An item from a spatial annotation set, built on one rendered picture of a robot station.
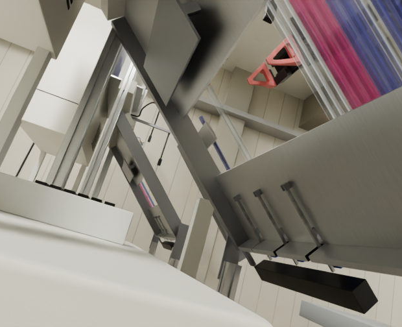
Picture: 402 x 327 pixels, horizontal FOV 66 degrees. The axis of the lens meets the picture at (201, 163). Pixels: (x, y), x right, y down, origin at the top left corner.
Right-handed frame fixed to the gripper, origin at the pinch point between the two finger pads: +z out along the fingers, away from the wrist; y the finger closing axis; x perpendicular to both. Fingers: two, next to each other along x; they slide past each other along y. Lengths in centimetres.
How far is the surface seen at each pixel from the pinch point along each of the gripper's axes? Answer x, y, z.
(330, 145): 20.7, 25.2, 14.2
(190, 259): 39, -47, 25
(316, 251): 36.8, 12.1, 15.7
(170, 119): -1.9, -18.5, 18.8
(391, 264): 37.0, 27.7, 16.6
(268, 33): -95, -197, -179
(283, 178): 23.3, 10.5, 14.1
